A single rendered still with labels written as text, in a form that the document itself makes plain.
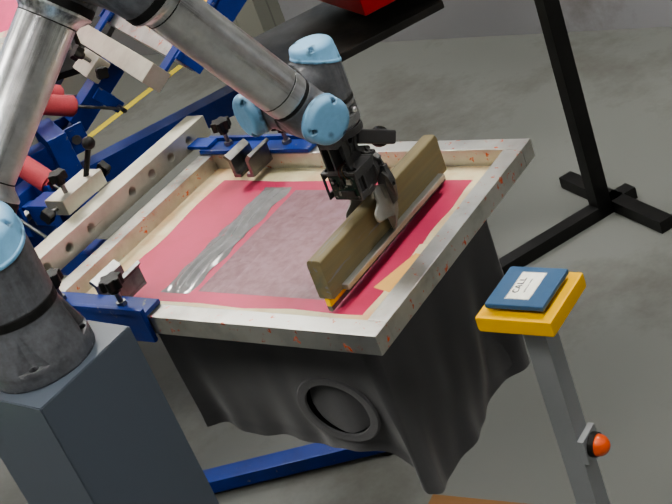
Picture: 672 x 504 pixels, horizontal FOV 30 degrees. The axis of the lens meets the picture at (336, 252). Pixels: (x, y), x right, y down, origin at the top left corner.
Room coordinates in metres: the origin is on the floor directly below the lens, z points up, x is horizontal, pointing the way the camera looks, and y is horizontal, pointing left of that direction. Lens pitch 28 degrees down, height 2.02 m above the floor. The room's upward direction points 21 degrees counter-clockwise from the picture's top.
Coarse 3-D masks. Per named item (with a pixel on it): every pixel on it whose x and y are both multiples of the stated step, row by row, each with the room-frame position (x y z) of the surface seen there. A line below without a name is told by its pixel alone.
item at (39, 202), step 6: (48, 192) 2.52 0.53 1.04; (96, 192) 2.42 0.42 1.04; (36, 198) 2.51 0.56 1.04; (42, 198) 2.50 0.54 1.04; (90, 198) 2.40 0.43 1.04; (30, 204) 2.49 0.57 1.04; (36, 204) 2.48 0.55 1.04; (42, 204) 2.47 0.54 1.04; (84, 204) 2.39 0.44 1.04; (30, 210) 2.49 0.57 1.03; (36, 210) 2.47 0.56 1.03; (36, 216) 2.48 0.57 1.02; (66, 216) 2.42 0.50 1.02; (36, 222) 2.49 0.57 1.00; (42, 222) 2.47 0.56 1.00
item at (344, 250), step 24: (432, 144) 2.03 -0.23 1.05; (408, 168) 1.97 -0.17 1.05; (432, 168) 2.02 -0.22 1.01; (408, 192) 1.95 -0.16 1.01; (360, 216) 1.85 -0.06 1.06; (336, 240) 1.80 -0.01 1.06; (360, 240) 1.83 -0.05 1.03; (312, 264) 1.76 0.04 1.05; (336, 264) 1.78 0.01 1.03; (336, 288) 1.76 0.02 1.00
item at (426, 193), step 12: (432, 180) 2.01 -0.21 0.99; (432, 192) 1.98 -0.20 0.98; (420, 204) 1.95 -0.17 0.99; (408, 216) 1.91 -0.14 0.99; (396, 228) 1.88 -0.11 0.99; (384, 240) 1.86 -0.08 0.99; (372, 252) 1.84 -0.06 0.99; (360, 264) 1.81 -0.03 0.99; (348, 276) 1.79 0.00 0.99; (360, 276) 1.79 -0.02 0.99; (348, 288) 1.76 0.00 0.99
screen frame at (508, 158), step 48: (480, 144) 2.07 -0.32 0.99; (528, 144) 2.01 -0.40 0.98; (192, 192) 2.43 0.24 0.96; (480, 192) 1.90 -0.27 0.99; (432, 240) 1.80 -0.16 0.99; (432, 288) 1.72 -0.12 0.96; (192, 336) 1.86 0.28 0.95; (240, 336) 1.79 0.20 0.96; (288, 336) 1.71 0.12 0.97; (336, 336) 1.65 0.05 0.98; (384, 336) 1.61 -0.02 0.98
